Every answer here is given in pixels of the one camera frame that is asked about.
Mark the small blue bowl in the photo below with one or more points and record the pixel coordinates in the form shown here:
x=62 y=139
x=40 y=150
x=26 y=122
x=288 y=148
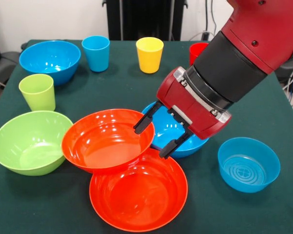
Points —
x=249 y=168

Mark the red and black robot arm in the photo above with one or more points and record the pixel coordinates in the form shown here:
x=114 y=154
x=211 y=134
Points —
x=254 y=36

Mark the large blue bowl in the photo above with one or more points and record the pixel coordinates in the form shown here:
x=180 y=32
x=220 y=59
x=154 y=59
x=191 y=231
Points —
x=50 y=58
x=193 y=147

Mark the dark green tablecloth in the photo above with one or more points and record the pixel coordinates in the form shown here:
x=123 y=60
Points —
x=234 y=182

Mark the lime green cup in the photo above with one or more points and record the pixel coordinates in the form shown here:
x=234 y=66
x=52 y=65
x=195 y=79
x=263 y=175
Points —
x=37 y=95

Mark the orange bowl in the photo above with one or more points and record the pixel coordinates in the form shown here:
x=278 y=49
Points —
x=136 y=195
x=100 y=151

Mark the yellow cup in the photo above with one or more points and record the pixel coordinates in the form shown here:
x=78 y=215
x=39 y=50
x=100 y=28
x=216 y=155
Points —
x=149 y=61

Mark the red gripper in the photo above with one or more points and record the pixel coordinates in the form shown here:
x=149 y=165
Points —
x=185 y=104

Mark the light blue cup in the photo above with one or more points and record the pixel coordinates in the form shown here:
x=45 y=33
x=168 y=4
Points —
x=96 y=58

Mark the green bowl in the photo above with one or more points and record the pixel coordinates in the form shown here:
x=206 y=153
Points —
x=27 y=146

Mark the red cup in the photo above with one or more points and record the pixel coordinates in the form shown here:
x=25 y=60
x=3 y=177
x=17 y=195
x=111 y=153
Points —
x=195 y=52

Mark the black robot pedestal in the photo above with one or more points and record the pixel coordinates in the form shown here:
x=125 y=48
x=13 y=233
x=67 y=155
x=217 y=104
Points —
x=144 y=19

